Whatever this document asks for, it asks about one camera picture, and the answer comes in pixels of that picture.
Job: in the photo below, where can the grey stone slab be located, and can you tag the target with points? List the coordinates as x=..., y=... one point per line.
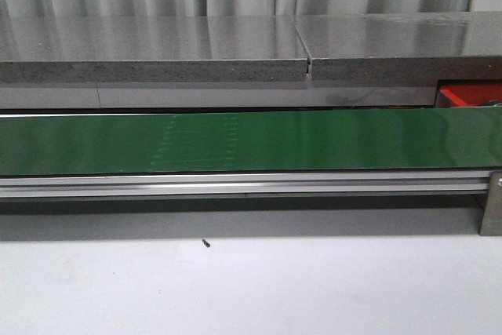
x=421, y=46
x=151, y=49

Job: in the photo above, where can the grey stone slab right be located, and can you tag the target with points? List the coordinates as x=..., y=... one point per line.
x=421, y=46

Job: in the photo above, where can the green conveyor belt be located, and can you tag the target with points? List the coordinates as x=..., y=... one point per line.
x=419, y=138

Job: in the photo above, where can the red plastic tray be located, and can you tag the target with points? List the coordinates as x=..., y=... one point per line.
x=472, y=94

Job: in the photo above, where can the steel conveyor support bracket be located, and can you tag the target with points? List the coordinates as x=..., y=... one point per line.
x=492, y=217

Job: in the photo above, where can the grey stone slab left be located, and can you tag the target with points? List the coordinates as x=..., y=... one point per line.
x=151, y=49

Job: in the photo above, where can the aluminium conveyor frame rail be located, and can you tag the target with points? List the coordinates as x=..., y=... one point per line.
x=371, y=182

